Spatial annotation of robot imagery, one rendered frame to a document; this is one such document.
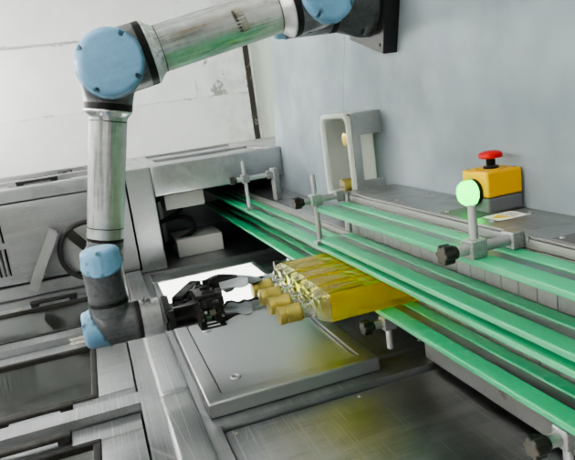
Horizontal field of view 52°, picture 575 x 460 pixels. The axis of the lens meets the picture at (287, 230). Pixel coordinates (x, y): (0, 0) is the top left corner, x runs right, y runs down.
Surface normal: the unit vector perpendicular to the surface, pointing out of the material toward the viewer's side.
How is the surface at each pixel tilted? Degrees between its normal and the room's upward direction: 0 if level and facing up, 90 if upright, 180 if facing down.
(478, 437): 90
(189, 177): 90
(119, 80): 80
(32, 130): 90
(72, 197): 90
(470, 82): 0
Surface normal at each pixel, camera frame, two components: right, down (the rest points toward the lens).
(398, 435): -0.15, -0.97
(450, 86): -0.94, 0.19
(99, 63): 0.16, 0.22
